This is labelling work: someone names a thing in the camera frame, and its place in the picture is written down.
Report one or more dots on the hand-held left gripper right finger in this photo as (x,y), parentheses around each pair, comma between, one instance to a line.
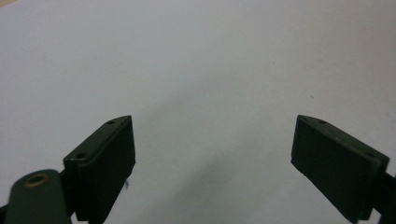
(336,168)

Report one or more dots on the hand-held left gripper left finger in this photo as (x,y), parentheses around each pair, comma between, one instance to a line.
(102,168)

